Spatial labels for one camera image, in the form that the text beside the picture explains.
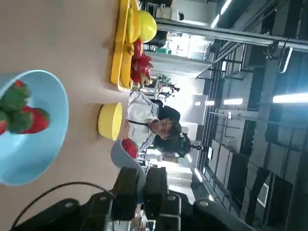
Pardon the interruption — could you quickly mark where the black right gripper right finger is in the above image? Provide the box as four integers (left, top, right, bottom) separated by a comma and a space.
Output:
144, 166, 256, 231

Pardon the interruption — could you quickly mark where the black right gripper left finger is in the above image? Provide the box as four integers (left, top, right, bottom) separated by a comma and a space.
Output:
12, 167, 140, 231

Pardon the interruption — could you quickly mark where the light blue spoon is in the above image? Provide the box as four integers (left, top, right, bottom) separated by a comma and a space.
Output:
110, 138, 147, 193

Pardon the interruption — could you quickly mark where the red strawberry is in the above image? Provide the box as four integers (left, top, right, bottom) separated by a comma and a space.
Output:
0, 80, 32, 114
0, 110, 10, 136
121, 138, 139, 159
7, 105, 51, 135

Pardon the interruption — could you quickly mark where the yellow bowl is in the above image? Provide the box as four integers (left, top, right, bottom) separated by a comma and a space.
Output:
97, 102, 123, 141

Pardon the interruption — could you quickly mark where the blue bowl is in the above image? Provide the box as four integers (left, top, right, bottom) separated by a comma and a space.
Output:
0, 69, 70, 186

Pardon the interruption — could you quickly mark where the person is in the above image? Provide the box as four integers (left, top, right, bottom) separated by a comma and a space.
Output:
125, 92, 182, 154

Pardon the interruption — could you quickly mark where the black office chair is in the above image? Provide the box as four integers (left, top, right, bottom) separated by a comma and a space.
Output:
158, 105, 181, 121

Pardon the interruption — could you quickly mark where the yellow banana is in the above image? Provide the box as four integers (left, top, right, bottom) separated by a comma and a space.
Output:
120, 43, 134, 88

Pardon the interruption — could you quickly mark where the red dragon fruit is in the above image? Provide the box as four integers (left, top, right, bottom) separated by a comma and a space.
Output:
131, 54, 154, 85

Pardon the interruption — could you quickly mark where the red apple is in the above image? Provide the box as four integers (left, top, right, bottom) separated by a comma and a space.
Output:
132, 39, 144, 60

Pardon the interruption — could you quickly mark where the yellow tray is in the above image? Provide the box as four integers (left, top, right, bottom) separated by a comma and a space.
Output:
110, 0, 134, 91

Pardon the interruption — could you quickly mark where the yellow-green apple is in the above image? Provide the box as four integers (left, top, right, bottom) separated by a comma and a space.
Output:
138, 10, 158, 44

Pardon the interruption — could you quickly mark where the yellow star fruit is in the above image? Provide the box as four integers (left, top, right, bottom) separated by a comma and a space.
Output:
127, 8, 142, 43

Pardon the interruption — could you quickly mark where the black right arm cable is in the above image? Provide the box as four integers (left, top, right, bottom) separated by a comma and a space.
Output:
11, 181, 115, 229

